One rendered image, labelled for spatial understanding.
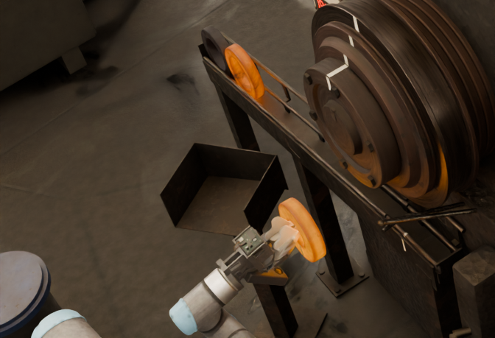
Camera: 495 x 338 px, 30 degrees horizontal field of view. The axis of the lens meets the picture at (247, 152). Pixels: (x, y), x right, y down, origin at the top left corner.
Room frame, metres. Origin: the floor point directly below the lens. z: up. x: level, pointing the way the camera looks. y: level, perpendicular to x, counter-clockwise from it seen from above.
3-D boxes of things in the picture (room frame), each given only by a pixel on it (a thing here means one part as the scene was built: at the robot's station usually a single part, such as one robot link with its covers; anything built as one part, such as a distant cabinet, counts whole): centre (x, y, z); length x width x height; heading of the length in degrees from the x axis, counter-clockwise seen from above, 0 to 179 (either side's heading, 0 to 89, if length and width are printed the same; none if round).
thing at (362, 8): (1.42, -0.31, 1.11); 0.47 x 0.06 x 0.47; 15
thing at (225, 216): (1.82, 0.09, 0.36); 0.26 x 0.20 x 0.72; 50
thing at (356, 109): (1.39, -0.21, 1.11); 0.28 x 0.06 x 0.28; 15
